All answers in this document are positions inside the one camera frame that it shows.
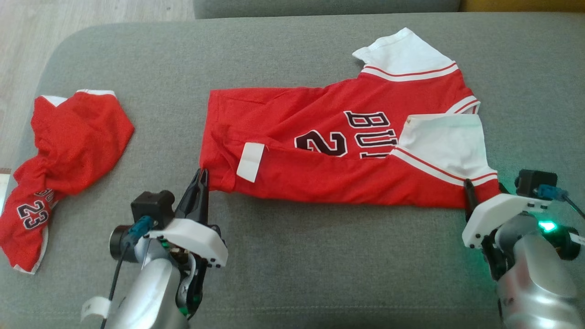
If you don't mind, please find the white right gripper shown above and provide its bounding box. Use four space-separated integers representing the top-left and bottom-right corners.
461 179 552 280

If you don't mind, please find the red basketball shorts number 23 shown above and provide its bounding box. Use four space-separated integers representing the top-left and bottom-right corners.
0 89 136 275

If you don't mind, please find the red and white Bulls jersey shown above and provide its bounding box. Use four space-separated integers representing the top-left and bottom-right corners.
199 27 501 210

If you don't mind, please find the grey sofa seat cushion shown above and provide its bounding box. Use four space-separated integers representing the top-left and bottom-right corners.
0 11 585 329

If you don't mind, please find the yellow cushion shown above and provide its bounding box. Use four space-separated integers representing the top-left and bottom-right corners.
459 0 585 13

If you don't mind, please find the grey sofa back cushion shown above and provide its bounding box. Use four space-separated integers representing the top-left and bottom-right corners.
192 0 462 20

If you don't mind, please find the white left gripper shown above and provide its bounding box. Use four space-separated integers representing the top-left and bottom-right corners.
147 170 229 319

